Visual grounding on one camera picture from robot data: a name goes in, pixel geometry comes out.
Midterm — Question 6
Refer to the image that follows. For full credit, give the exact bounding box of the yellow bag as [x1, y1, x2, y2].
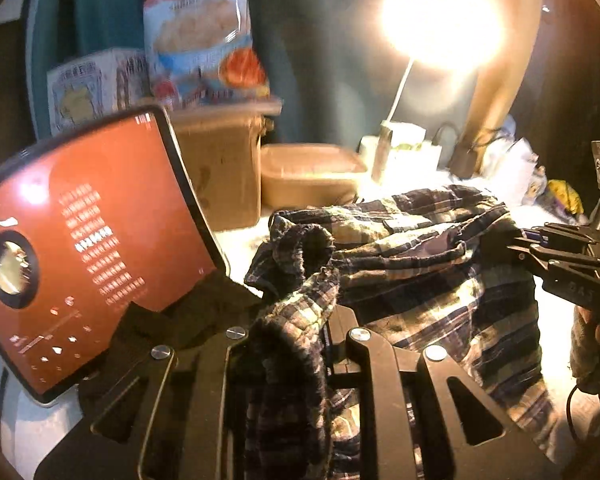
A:
[547, 179, 589, 222]

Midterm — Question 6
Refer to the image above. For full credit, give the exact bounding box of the tablet with red screen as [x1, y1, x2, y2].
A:
[0, 105, 230, 404]

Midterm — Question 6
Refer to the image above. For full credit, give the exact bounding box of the plaid flannel shirt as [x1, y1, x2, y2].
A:
[242, 185, 562, 480]

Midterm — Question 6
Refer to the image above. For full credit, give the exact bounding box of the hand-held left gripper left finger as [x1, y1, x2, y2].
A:
[34, 326, 255, 480]

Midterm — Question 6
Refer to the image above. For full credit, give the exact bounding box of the thin black cable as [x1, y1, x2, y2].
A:
[565, 381, 597, 447]

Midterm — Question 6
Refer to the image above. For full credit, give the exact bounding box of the small illustrated box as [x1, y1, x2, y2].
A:
[47, 48, 151, 137]

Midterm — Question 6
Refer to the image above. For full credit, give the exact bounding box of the black cloth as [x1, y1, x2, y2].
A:
[77, 275, 262, 442]

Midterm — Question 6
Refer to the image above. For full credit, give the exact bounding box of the milk carton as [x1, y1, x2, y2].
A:
[372, 120, 394, 184]

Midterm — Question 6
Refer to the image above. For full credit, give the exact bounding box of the cardboard box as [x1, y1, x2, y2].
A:
[167, 97, 284, 231]

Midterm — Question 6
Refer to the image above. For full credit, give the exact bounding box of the snack bag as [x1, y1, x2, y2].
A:
[138, 0, 272, 107]

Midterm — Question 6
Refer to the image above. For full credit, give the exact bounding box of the teal curtain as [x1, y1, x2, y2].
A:
[74, 0, 407, 147]

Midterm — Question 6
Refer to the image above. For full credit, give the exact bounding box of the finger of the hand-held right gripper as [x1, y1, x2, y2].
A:
[506, 241, 600, 275]
[517, 223, 597, 249]

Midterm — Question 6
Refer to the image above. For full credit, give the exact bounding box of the white desk lamp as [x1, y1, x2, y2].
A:
[359, 0, 504, 172]

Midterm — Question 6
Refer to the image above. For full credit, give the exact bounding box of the yellow curtain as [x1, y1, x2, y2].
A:
[459, 0, 547, 162]

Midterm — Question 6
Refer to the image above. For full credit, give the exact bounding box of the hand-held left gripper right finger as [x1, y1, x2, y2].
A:
[325, 305, 562, 480]

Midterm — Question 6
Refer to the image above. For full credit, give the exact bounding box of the brown plastic container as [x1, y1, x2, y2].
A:
[259, 143, 369, 210]

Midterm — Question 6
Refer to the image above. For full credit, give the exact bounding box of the white plastic bag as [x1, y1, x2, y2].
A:
[479, 115, 539, 206]

